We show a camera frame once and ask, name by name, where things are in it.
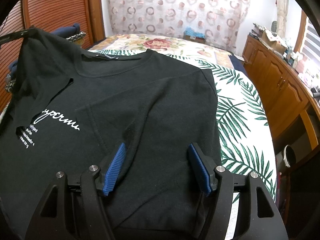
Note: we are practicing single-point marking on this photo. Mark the black t-shirt white lettering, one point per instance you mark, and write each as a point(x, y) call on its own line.
point(70, 108)

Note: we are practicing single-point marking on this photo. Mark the beige tied curtain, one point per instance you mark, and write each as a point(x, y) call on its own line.
point(282, 9)

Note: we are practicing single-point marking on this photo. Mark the cardboard box blue contents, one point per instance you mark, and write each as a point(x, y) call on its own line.
point(191, 35)

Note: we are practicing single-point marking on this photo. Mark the wooden louvered closet door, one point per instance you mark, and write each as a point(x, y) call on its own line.
point(52, 14)

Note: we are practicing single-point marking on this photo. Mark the striped window blind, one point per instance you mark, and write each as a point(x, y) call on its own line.
point(311, 43)

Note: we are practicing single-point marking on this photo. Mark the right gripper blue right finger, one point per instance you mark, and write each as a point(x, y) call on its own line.
point(202, 169)

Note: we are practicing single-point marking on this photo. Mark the palm leaf print bedsheet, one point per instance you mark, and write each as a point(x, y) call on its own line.
point(245, 124)

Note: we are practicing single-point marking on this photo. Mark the floral quilt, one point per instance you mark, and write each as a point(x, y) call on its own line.
point(166, 45)

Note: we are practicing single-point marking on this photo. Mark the circle patterned folded cloth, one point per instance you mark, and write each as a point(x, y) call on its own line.
point(78, 39)

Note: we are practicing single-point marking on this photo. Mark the open cardboard box on cabinet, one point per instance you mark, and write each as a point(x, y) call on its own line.
point(274, 41)

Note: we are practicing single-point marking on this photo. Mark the circle patterned curtain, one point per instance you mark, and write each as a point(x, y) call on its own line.
point(217, 20)

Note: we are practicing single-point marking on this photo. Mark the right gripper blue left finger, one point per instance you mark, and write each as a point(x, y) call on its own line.
point(110, 169)

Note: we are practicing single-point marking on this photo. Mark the wooden sideboard cabinet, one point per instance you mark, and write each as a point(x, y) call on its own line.
point(290, 109)

